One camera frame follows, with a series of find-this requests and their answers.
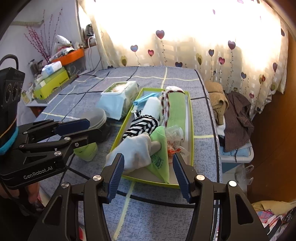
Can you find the orange plastic bin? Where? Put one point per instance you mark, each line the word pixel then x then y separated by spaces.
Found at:
pixel 70 57

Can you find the yellow green cardboard box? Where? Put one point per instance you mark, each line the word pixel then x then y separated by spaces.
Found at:
pixel 51 83

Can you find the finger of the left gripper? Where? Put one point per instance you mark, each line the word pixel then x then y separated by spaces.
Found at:
pixel 89 136
pixel 40 130

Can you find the brown shirt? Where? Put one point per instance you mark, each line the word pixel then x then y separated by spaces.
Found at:
pixel 239 126

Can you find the pink twig decoration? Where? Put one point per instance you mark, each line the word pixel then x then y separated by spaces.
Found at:
pixel 43 40

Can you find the wet wipes pack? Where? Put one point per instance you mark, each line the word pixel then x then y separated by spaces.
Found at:
pixel 117 99

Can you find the tan knit sweater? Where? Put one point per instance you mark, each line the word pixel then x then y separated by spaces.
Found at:
pixel 218 100

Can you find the green tray box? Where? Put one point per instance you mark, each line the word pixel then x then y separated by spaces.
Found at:
pixel 143 175

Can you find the small green cup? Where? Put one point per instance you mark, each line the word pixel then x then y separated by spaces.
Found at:
pixel 87 152

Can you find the blue item in tray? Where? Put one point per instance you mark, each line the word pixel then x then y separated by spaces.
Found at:
pixel 140 102

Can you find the black white striped sock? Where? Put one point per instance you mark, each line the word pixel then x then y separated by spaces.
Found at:
pixel 141 124

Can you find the heart pattern curtain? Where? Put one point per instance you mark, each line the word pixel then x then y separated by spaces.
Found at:
pixel 243 45

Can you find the striped tray box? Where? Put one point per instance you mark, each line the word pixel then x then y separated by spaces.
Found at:
pixel 56 91

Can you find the clear red plastic bag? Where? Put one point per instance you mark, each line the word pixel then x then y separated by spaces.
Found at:
pixel 175 138

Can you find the left hand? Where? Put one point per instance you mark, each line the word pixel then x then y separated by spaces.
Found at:
pixel 32 192

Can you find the white storage bin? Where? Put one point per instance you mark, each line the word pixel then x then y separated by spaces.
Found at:
pixel 232 159

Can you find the white towel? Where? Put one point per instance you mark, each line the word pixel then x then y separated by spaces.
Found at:
pixel 152 107

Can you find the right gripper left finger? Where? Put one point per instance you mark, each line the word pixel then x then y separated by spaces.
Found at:
pixel 111 177

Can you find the light blue grey sock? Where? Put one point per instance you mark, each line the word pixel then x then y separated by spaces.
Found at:
pixel 137 152

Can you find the green cloth with trim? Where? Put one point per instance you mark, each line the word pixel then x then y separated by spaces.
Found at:
pixel 173 103

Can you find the green microfiber cloth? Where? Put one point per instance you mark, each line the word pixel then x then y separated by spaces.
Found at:
pixel 160 162

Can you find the white blue tissue pack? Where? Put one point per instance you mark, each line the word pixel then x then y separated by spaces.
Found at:
pixel 50 69

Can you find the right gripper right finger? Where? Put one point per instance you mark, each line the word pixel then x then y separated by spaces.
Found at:
pixel 185 175

